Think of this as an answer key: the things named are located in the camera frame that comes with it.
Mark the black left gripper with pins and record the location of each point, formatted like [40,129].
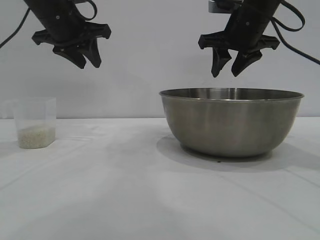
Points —
[62,25]

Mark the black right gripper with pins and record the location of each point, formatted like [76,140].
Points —
[250,27]

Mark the stainless steel mixing bowl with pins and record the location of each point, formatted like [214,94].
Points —
[230,125]

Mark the clear plastic measuring cup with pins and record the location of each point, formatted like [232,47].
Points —
[35,115]

